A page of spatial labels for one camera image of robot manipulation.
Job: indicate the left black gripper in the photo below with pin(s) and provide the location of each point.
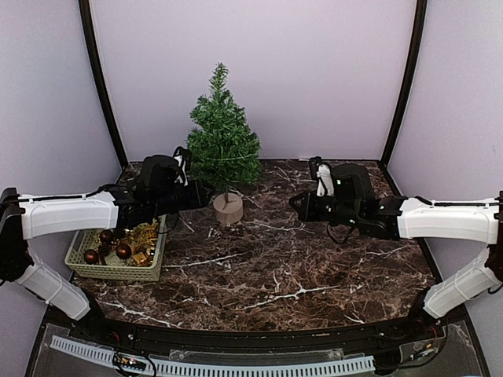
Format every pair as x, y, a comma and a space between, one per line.
203, 199

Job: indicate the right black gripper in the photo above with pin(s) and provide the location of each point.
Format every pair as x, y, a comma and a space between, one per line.
306, 213

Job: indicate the small green christmas tree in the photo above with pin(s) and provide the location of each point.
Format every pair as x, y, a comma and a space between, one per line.
225, 150

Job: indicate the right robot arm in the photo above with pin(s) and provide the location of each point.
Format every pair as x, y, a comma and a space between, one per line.
476, 222

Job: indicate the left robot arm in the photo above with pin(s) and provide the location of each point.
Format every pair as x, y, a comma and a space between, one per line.
26, 218

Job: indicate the round wooden tree base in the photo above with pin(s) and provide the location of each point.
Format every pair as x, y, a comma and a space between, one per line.
228, 208

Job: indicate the green perforated plastic basket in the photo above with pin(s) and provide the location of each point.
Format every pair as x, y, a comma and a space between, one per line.
147, 238

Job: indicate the gold gift box ornament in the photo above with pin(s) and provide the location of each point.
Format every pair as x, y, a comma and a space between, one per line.
140, 259

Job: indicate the brown ball ornament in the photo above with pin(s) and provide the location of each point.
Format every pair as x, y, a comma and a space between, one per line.
91, 257
106, 236
123, 251

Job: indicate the brown pine cone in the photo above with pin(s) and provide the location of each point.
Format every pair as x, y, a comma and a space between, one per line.
104, 249

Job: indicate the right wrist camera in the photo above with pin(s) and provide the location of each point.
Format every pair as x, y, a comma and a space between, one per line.
321, 173

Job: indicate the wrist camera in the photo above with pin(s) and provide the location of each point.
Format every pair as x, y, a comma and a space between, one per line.
321, 173
183, 157

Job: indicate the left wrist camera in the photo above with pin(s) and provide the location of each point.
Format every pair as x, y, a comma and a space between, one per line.
183, 157

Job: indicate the white slotted cable duct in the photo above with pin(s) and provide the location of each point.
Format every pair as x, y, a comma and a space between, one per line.
133, 365

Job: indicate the black front rail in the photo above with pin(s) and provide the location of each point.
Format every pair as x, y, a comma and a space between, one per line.
381, 337

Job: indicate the left black frame post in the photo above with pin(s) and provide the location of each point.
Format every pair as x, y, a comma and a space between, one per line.
99, 81

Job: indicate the black frame post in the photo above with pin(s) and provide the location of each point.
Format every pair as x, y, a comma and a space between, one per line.
99, 81
407, 81

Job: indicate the right black frame post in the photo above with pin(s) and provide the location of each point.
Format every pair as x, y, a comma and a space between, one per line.
407, 81

